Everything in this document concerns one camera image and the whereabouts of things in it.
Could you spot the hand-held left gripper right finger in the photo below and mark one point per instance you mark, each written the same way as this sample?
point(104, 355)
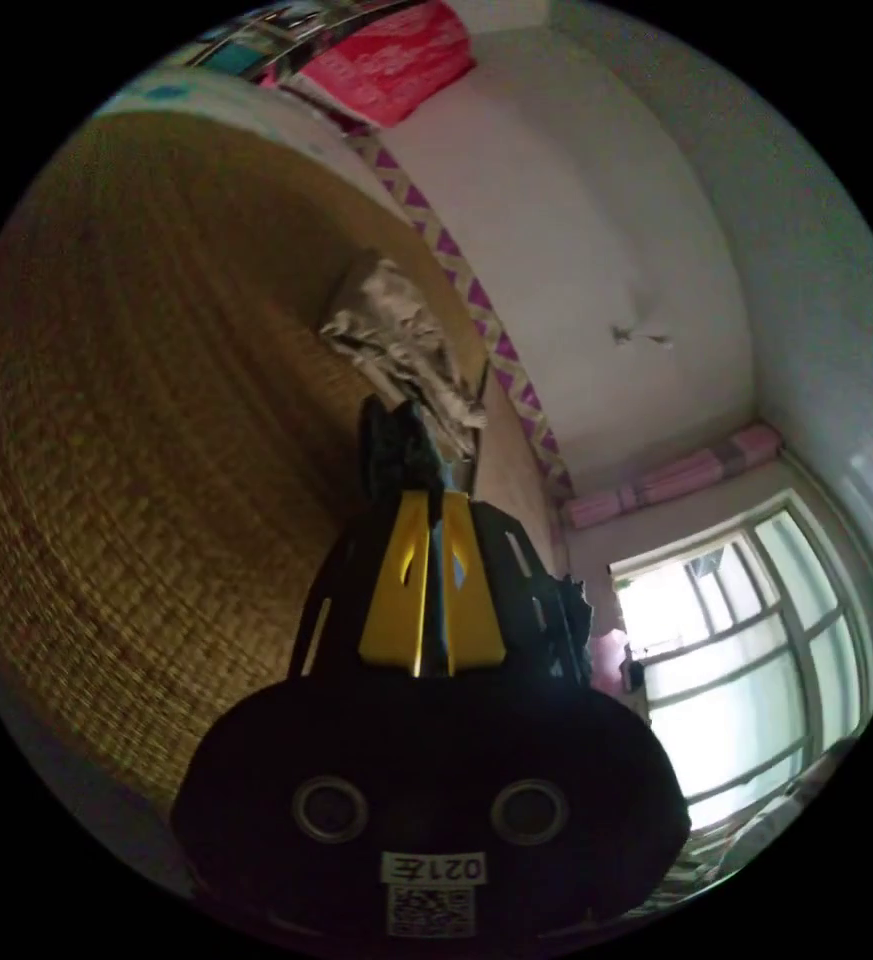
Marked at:
point(473, 615)

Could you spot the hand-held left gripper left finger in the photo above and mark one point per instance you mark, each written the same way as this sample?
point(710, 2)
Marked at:
point(391, 600)

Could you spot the blue jeans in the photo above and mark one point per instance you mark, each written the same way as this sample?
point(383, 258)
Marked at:
point(395, 450)

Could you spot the pink striped curtain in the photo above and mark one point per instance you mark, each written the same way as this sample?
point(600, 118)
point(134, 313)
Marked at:
point(668, 476)

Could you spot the window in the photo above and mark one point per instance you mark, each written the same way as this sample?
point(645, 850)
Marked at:
point(713, 645)

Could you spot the grey crumpled garment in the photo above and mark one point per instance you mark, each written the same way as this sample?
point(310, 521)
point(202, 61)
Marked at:
point(398, 330)

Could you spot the bed with woven mat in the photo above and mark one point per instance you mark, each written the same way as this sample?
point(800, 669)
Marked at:
point(143, 375)

